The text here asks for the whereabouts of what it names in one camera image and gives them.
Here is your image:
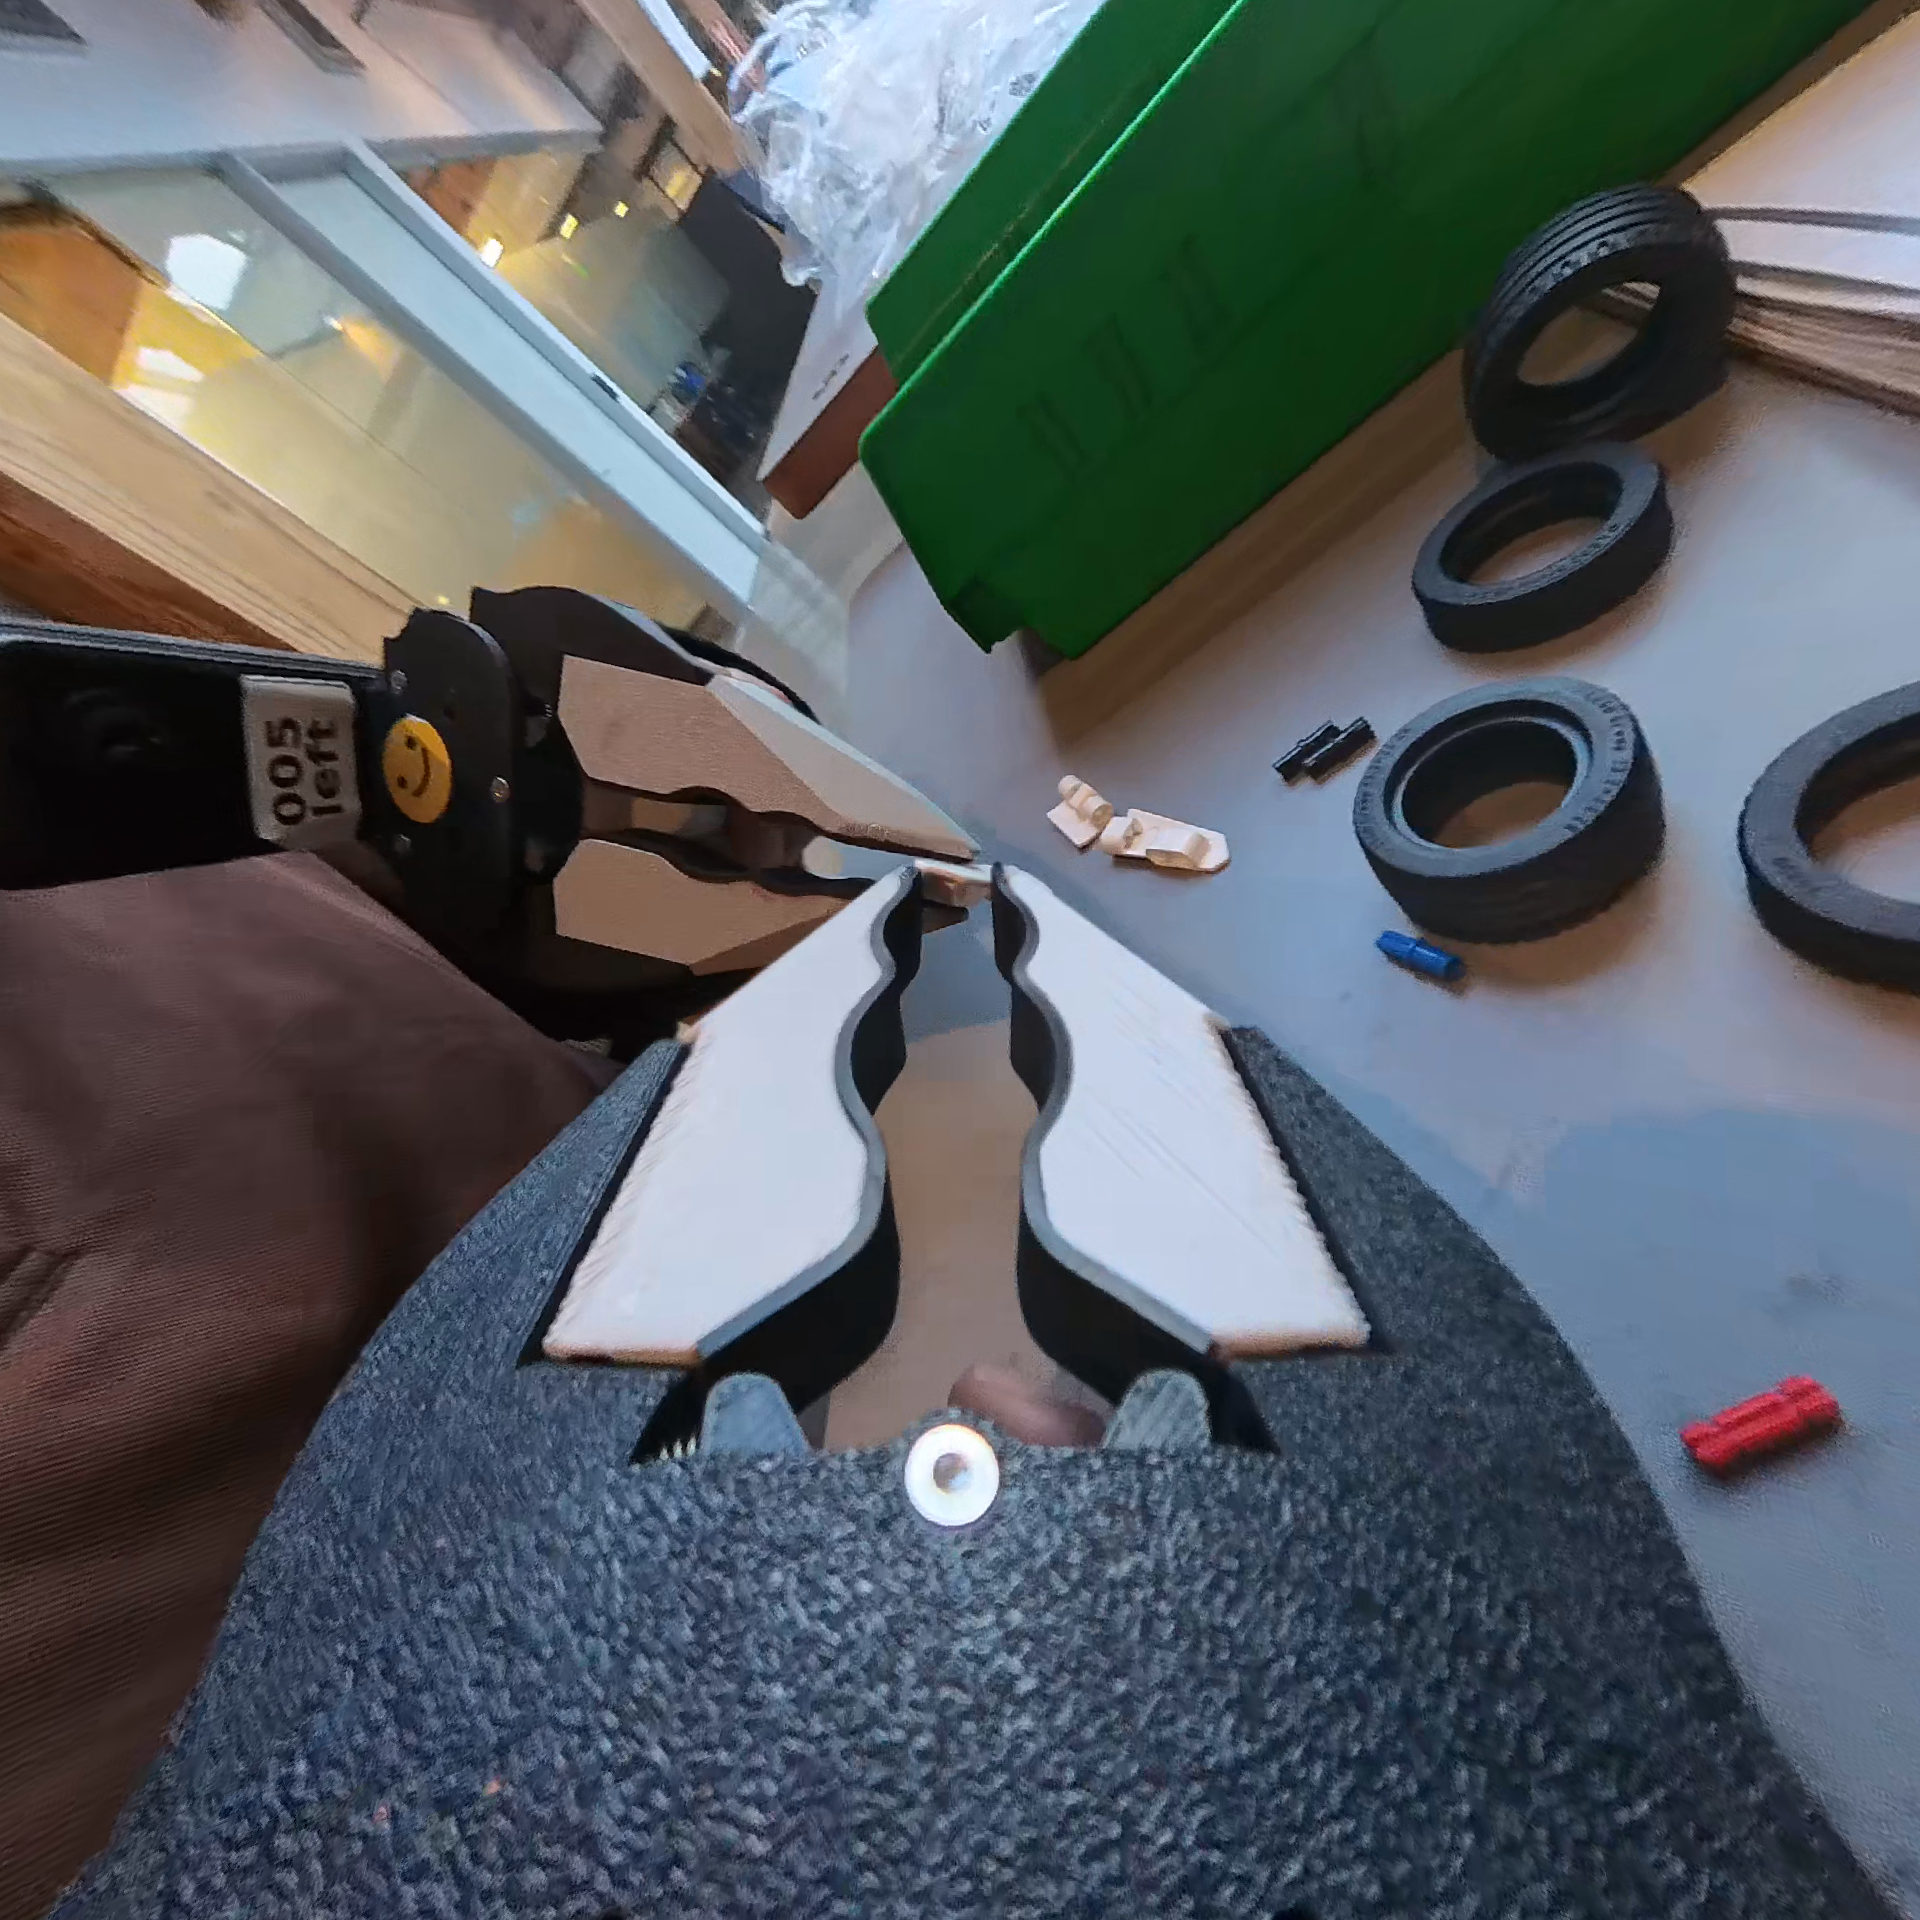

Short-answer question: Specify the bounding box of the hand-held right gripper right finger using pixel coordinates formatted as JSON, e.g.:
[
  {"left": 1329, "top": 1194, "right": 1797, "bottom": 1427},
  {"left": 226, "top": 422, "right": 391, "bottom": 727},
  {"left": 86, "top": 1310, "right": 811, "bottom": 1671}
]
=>
[{"left": 989, "top": 865, "right": 1371, "bottom": 1378}]

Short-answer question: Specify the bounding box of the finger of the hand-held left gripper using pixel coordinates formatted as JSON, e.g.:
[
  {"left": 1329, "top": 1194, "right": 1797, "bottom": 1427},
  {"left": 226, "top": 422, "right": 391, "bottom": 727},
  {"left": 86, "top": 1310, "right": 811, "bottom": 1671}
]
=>
[
  {"left": 556, "top": 656, "right": 983, "bottom": 861},
  {"left": 549, "top": 816, "right": 906, "bottom": 990}
]

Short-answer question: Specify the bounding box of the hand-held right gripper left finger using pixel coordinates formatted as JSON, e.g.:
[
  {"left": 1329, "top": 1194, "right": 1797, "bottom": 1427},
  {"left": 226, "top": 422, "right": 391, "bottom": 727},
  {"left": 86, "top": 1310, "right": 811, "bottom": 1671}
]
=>
[{"left": 538, "top": 861, "right": 925, "bottom": 1411}]

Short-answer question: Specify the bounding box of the green plastic bin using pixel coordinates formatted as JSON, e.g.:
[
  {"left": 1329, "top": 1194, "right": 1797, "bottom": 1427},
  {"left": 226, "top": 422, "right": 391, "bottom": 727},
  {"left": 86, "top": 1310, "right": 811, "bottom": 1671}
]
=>
[{"left": 859, "top": 0, "right": 1884, "bottom": 666}]

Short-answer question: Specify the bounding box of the grey desk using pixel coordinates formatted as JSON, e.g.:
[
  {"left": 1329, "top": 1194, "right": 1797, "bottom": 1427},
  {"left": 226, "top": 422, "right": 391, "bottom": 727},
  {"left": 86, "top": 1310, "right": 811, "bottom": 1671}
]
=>
[{"left": 833, "top": 337, "right": 1920, "bottom": 1920}]

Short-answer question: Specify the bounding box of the wooden beam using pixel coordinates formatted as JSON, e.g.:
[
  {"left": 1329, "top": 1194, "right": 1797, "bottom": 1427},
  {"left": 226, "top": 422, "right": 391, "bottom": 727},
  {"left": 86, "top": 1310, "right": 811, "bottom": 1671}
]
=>
[{"left": 0, "top": 202, "right": 391, "bottom": 663}]

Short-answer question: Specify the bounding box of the black rubber toy tire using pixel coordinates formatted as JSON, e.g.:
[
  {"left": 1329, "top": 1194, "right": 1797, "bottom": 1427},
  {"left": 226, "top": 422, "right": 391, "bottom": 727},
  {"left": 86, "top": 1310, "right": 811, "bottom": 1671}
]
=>
[
  {"left": 1463, "top": 182, "right": 1739, "bottom": 463},
  {"left": 1414, "top": 445, "right": 1674, "bottom": 656},
  {"left": 1352, "top": 679, "right": 1669, "bottom": 948},
  {"left": 1739, "top": 681, "right": 1920, "bottom": 995}
]

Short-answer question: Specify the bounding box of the glass window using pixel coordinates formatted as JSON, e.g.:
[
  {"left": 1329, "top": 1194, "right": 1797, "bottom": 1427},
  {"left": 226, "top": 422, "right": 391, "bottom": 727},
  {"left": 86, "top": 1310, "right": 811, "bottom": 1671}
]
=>
[{"left": 29, "top": 141, "right": 781, "bottom": 646}]

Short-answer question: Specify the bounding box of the tan wooden board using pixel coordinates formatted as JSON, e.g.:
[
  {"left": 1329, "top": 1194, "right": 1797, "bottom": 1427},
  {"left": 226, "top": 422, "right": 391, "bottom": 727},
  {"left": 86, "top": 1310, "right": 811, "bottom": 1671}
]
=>
[{"left": 1036, "top": 360, "right": 1479, "bottom": 738}]

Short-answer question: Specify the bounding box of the red toy pin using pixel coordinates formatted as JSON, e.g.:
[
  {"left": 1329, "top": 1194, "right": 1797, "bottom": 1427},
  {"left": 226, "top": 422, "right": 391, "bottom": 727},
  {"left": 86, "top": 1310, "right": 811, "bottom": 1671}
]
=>
[{"left": 1678, "top": 1371, "right": 1845, "bottom": 1471}]

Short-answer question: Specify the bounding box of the clear plastic bag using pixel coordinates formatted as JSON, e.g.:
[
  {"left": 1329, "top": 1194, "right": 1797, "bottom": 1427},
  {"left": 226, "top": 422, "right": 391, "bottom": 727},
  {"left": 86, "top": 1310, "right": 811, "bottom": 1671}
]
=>
[{"left": 728, "top": 0, "right": 1105, "bottom": 286}]

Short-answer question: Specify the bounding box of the open instruction book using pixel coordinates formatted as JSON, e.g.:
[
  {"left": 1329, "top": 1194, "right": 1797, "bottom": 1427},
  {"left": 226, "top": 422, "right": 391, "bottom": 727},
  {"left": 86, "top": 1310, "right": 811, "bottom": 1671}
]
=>
[{"left": 1678, "top": 81, "right": 1920, "bottom": 422}]

